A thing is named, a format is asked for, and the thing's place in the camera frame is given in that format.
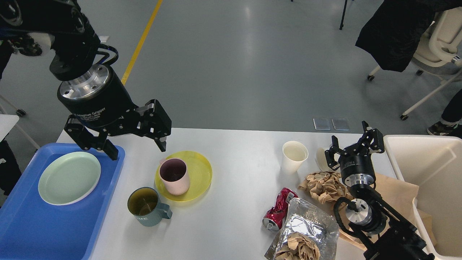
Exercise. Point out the light green plate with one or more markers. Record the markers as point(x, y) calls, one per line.
point(69, 178)

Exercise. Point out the black tripod leg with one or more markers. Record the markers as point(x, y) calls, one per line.
point(341, 26)

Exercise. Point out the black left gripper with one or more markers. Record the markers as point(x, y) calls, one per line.
point(99, 101)

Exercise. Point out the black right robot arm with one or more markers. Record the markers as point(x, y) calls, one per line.
point(385, 233)

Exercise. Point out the person in black clothes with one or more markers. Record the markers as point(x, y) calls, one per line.
point(450, 120)

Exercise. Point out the white side table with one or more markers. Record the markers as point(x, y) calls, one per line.
point(7, 122)

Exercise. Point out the white paper cup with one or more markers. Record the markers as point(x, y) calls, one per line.
point(294, 154)

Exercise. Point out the silver foil bag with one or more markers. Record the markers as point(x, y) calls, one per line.
point(309, 220)

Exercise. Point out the white plastic bin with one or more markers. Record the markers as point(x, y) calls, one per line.
point(434, 164)

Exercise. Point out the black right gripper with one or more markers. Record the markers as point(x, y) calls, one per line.
point(355, 162)

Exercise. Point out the blue plastic tray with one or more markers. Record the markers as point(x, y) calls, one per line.
point(31, 229)

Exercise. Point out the crumpled brown paper ball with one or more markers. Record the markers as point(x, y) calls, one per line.
point(326, 187)

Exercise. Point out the white office chair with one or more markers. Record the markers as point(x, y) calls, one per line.
point(438, 54)

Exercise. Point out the pink ribbed mug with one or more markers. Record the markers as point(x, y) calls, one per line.
point(174, 175)

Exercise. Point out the teal mug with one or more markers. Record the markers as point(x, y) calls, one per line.
point(145, 205)

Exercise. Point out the crumpled brown paper in bag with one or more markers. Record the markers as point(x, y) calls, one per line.
point(298, 247)

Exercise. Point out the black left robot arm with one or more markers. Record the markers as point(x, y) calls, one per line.
point(33, 25)

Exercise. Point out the crushed red soda can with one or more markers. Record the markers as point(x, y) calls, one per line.
point(274, 217)

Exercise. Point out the black jacket on chair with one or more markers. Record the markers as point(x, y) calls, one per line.
point(391, 36)

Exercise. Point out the yellow plastic plate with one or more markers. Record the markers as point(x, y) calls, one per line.
point(200, 173)

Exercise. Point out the flat brown paper bag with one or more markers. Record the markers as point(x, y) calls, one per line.
point(398, 194)

